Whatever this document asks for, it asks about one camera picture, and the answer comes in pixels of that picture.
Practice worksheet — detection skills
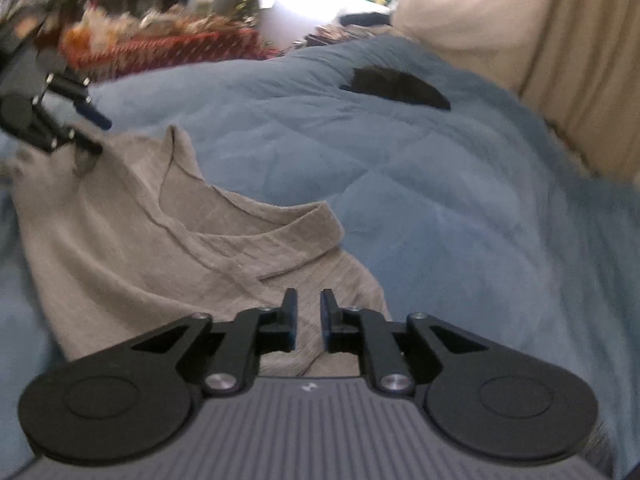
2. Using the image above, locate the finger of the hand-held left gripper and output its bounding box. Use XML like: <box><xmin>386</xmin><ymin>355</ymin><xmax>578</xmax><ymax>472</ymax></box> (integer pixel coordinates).
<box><xmin>32</xmin><ymin>72</ymin><xmax>112</xmax><ymax>131</ymax></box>
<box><xmin>20</xmin><ymin>107</ymin><xmax>104</xmax><ymax>174</ymax></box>

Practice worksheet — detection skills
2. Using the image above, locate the blue fleece blanket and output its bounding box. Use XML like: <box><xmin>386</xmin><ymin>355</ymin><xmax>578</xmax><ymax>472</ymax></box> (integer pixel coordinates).
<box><xmin>0</xmin><ymin>34</ymin><xmax>640</xmax><ymax>480</ymax></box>

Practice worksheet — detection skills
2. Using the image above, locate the black cloth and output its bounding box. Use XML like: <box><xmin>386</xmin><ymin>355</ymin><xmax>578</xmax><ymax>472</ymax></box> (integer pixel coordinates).
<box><xmin>339</xmin><ymin>66</ymin><xmax>452</xmax><ymax>112</ymax></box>

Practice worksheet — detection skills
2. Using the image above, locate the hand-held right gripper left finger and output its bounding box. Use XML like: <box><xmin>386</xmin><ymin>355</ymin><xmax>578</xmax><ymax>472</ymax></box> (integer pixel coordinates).
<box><xmin>131</xmin><ymin>288</ymin><xmax>300</xmax><ymax>395</ymax></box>

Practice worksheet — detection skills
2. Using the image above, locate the beige curtain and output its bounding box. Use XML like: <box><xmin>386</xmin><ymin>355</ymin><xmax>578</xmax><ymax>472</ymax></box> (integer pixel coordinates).
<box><xmin>517</xmin><ymin>0</ymin><xmax>640</xmax><ymax>182</ymax></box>

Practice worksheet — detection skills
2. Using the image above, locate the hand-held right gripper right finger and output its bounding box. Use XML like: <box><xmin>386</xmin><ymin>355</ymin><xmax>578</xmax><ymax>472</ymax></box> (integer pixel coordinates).
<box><xmin>320</xmin><ymin>288</ymin><xmax>491</xmax><ymax>395</ymax></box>

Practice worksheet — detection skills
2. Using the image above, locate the grey ribbed sweater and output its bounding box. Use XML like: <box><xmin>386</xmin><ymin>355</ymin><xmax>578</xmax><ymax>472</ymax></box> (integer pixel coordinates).
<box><xmin>9</xmin><ymin>125</ymin><xmax>394</xmax><ymax>379</ymax></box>

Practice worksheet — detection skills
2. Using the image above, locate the red patterned cloth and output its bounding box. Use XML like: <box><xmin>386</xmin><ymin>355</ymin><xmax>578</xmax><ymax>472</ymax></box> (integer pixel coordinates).
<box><xmin>59</xmin><ymin>27</ymin><xmax>273</xmax><ymax>85</ymax></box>

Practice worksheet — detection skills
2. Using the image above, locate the white sheer curtain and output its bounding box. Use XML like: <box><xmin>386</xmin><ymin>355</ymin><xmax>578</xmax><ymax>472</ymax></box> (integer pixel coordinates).
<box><xmin>392</xmin><ymin>0</ymin><xmax>568</xmax><ymax>70</ymax></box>

